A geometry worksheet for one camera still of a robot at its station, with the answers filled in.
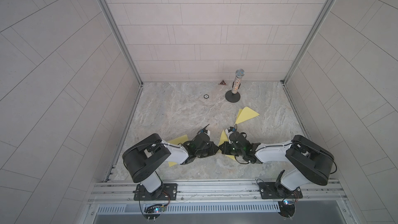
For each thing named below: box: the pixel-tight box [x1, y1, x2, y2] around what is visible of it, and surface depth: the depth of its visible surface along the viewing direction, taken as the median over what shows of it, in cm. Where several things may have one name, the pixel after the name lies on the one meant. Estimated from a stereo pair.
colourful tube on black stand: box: [224, 68, 246, 103], surface depth 98 cm
